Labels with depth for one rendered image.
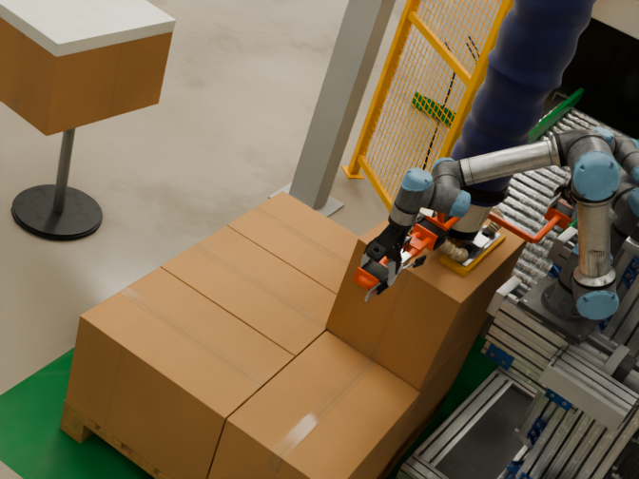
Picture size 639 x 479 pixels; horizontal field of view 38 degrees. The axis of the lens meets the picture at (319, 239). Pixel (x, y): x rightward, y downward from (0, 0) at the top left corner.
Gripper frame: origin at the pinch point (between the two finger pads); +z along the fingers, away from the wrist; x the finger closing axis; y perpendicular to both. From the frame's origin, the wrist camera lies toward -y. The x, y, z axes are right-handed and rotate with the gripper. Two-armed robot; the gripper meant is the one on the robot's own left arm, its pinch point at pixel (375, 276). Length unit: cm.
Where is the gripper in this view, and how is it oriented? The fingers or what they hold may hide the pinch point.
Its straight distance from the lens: 270.4
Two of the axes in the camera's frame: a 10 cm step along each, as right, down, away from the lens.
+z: -2.8, 7.8, 5.6
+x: -8.0, -5.2, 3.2
